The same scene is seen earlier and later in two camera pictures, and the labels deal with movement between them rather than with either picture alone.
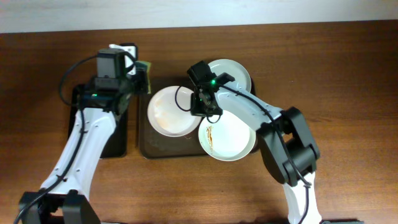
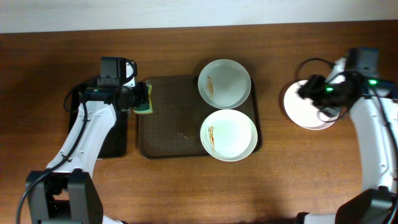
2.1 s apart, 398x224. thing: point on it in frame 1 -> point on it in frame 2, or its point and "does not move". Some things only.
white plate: [169, 111] -> [303, 111]
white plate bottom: [228, 139] does not move
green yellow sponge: [143, 70] -> [148, 110]
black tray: [117, 145] does not move
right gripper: [202, 109] -> [310, 88]
